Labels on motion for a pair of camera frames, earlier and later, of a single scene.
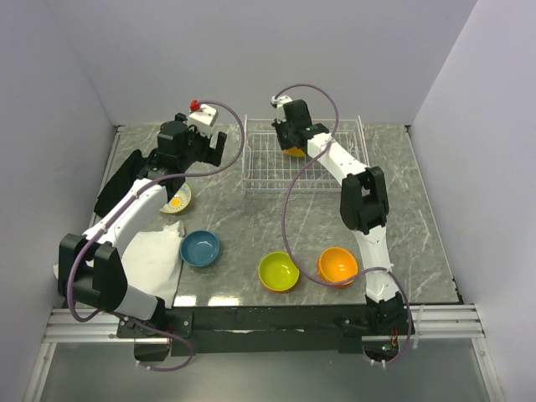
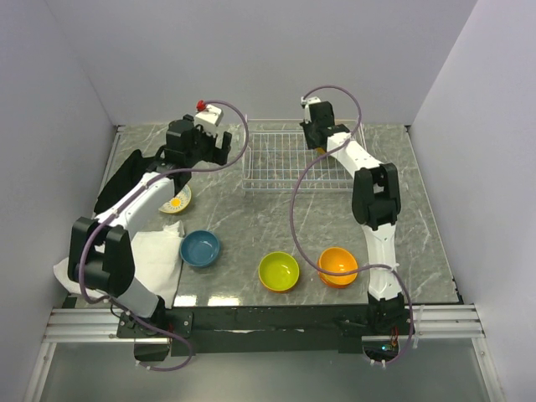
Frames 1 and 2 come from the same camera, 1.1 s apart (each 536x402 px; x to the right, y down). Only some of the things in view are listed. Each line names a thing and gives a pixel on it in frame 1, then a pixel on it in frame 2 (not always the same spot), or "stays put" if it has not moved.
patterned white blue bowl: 179,202 stays put
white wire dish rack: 265,166 stays put
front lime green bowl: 278,271 stays put
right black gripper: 284,145 → 310,143
